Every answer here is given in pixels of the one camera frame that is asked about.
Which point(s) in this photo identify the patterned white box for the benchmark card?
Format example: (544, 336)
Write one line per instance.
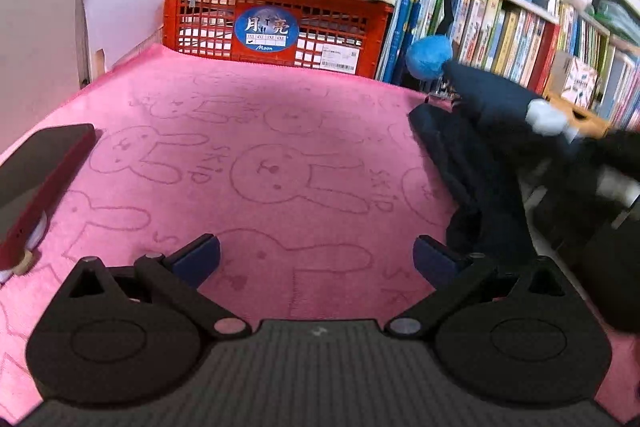
(575, 79)

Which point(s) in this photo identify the red plastic crate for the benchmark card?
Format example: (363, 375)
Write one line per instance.
(200, 7)

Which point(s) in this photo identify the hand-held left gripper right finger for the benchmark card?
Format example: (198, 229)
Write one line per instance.
(435, 259)

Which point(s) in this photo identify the pink bunny print blanket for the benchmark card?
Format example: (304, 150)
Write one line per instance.
(250, 132)

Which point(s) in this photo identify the stack of teal folders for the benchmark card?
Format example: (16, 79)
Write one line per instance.
(617, 19)

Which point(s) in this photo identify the navy and white jacket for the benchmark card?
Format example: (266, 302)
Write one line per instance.
(475, 167)

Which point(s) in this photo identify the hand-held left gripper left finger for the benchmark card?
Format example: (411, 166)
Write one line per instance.
(197, 258)

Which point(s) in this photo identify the red phone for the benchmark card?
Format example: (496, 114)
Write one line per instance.
(35, 182)

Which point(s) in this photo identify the blue plush ball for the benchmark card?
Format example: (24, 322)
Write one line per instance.
(429, 57)

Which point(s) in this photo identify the wooden drawer box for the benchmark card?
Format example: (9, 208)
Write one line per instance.
(585, 119)

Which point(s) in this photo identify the row of colourful books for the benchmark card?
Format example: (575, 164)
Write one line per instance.
(505, 37)

